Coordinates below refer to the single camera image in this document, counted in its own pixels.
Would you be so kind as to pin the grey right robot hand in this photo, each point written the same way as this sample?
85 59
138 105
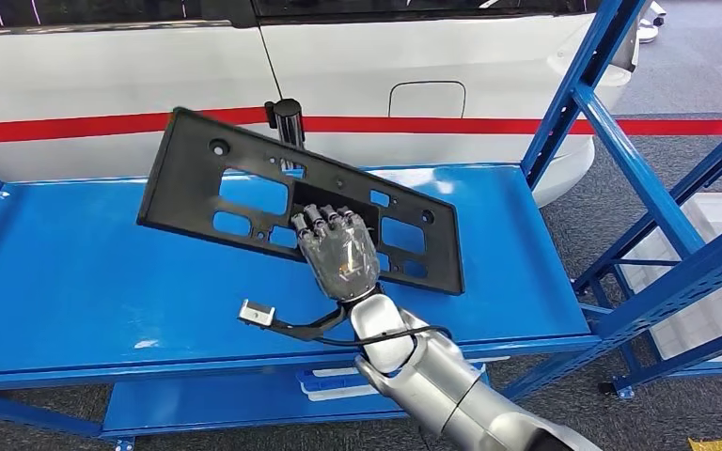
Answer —
342 261

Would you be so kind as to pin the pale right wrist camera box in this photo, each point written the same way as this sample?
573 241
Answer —
256 314

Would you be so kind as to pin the black caster wheel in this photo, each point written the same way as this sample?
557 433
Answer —
607 389

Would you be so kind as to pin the black plastic plate part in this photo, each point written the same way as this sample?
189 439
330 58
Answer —
186 174

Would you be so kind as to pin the red barrier belt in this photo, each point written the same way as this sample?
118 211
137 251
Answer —
492 126
56 129

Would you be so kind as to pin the black chrome stanchion post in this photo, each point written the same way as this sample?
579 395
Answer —
287 124

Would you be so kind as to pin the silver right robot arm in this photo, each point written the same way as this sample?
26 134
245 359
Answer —
436 386

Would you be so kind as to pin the white round stand base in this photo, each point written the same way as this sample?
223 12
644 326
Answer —
650 28

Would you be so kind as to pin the white car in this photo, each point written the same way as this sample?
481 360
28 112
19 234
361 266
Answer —
118 68

